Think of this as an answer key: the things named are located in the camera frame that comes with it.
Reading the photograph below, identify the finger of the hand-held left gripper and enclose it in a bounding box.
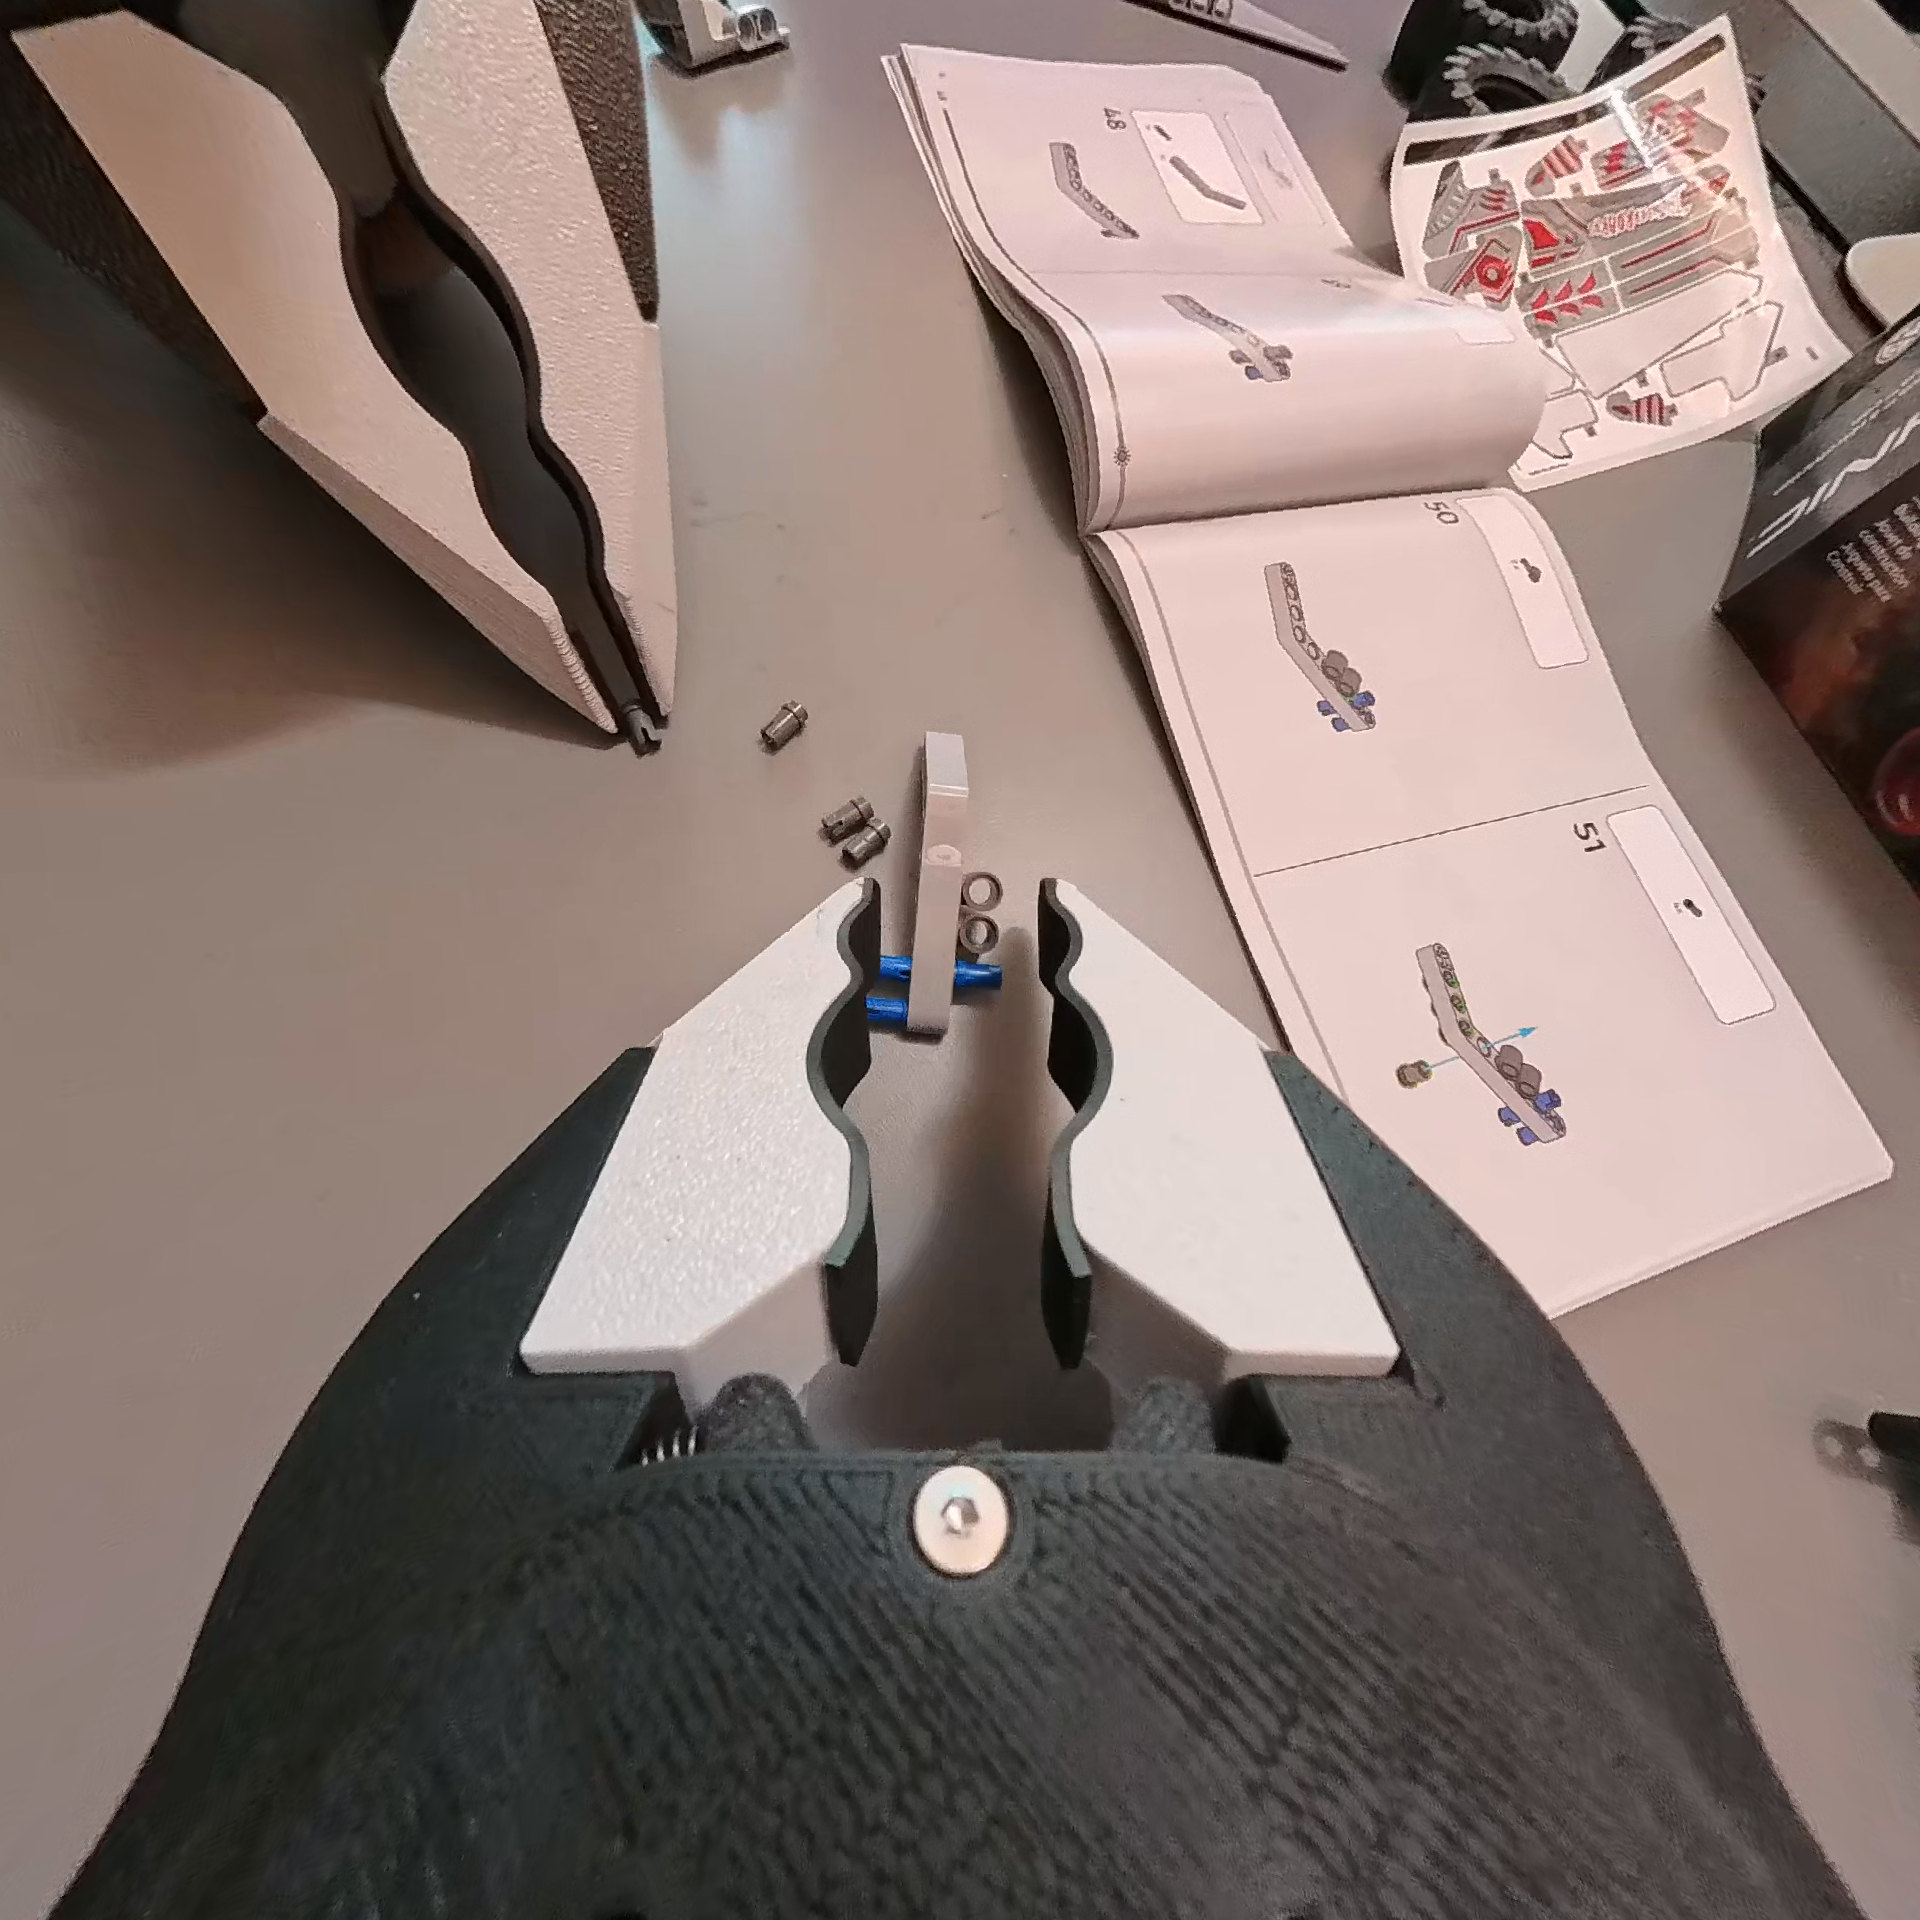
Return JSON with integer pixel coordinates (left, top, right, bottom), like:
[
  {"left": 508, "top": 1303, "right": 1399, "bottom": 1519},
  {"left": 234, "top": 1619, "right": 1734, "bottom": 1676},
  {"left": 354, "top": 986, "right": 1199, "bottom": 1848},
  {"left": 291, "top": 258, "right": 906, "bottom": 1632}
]
[
  {"left": 382, "top": 0, "right": 681, "bottom": 723},
  {"left": 11, "top": 24, "right": 641, "bottom": 746}
]

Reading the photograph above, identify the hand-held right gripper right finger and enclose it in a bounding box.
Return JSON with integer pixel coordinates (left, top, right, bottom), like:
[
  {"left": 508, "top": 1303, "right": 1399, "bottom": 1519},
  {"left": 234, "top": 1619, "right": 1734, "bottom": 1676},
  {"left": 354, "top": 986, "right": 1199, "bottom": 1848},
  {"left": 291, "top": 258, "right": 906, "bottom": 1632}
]
[{"left": 1038, "top": 878, "right": 1406, "bottom": 1385}]

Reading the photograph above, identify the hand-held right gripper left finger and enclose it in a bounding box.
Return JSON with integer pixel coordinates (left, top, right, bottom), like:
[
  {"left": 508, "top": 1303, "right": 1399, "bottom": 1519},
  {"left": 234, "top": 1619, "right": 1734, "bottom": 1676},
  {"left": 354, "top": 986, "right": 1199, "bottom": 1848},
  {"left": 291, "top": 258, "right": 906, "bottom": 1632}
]
[{"left": 517, "top": 878, "right": 885, "bottom": 1391}]

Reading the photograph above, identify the grey toy beam with blue pins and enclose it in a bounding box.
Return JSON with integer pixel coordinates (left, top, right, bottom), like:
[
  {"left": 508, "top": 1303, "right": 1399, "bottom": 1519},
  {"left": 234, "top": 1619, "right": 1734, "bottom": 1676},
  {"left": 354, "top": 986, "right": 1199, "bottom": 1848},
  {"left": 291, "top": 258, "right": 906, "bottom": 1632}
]
[{"left": 866, "top": 729, "right": 1011, "bottom": 1040}]

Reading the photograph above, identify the grey desk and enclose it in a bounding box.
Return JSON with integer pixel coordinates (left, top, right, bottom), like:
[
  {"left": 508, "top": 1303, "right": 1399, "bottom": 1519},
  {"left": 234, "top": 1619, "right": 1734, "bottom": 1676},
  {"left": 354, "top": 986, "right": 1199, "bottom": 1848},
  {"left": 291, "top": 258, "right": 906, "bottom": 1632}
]
[{"left": 0, "top": 0, "right": 1920, "bottom": 1920}]

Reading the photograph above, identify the light grey toy part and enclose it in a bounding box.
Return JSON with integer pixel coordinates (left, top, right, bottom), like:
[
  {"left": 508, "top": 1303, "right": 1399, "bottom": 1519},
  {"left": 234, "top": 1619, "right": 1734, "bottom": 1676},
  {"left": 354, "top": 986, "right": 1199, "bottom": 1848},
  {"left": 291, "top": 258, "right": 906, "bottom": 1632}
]
[{"left": 642, "top": 0, "right": 797, "bottom": 70}]

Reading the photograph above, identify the open instruction booklet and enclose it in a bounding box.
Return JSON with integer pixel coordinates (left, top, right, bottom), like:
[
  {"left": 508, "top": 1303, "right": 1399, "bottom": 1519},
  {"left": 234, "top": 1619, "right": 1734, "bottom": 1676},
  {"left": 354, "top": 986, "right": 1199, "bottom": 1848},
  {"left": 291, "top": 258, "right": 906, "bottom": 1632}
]
[{"left": 882, "top": 42, "right": 1894, "bottom": 1322}]

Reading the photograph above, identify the small black toy part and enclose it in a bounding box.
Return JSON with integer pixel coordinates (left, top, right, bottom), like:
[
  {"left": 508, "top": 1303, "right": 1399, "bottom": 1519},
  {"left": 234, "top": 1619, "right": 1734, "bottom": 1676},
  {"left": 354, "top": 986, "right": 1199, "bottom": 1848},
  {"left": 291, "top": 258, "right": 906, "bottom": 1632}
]
[{"left": 1814, "top": 1408, "right": 1920, "bottom": 1491}]

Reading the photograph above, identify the dark grey toy panel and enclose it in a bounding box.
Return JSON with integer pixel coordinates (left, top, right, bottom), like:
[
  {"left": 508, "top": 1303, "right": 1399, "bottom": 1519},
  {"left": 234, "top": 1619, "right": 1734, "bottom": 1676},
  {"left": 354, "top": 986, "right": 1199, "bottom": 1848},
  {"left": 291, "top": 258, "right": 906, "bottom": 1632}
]
[{"left": 1117, "top": 0, "right": 1354, "bottom": 74}]

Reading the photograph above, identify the black toy set box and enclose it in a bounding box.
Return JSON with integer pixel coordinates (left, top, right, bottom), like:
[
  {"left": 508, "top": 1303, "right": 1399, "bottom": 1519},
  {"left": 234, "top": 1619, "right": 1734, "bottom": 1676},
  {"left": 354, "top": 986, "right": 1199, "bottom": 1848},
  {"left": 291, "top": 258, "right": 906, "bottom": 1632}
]
[{"left": 1714, "top": 311, "right": 1920, "bottom": 841}]

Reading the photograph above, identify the black toy tire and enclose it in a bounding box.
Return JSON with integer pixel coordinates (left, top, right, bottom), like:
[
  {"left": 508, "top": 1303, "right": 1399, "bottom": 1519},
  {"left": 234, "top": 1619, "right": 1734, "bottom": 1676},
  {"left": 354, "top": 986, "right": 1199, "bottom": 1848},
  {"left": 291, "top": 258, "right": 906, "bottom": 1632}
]
[
  {"left": 1388, "top": 0, "right": 1518, "bottom": 99},
  {"left": 1430, "top": 36, "right": 1585, "bottom": 137},
  {"left": 1591, "top": 0, "right": 1729, "bottom": 91}
]

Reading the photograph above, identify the black flat object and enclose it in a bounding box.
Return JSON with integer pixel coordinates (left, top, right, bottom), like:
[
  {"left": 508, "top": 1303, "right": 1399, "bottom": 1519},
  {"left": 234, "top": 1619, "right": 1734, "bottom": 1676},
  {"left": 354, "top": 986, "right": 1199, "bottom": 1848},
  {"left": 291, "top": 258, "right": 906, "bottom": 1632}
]
[{"left": 1756, "top": 0, "right": 1920, "bottom": 250}]

